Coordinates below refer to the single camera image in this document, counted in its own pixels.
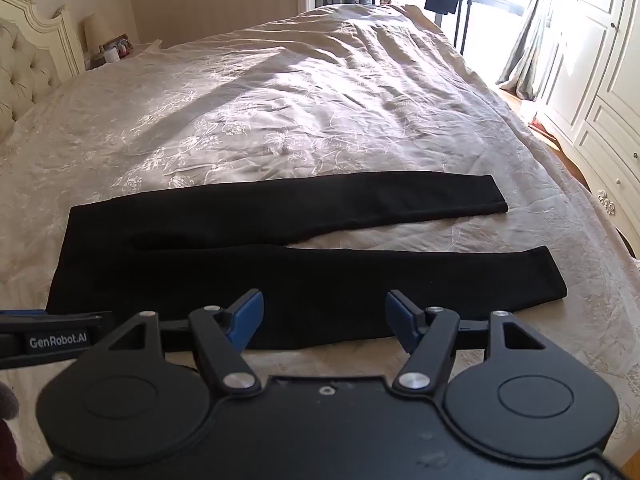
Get black pants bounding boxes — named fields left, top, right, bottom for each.
left=47, top=171, right=567, bottom=350

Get beige embroidered bedspread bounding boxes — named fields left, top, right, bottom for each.
left=1, top=6, right=639, bottom=463

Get grey green curtain right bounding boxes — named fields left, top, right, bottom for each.
left=497, top=0, right=549, bottom=101

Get cream tufted headboard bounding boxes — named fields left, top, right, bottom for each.
left=0, top=0, right=86, bottom=140

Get cream white wardrobe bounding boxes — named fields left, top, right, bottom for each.
left=540, top=0, right=639, bottom=252

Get nightstand with small items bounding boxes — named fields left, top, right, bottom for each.
left=85, top=35, right=163, bottom=70

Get bedside lamp beige shade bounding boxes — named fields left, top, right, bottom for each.
left=82, top=13, right=116, bottom=56

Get black clothes rack stand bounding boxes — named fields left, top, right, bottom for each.
left=369, top=0, right=476, bottom=57

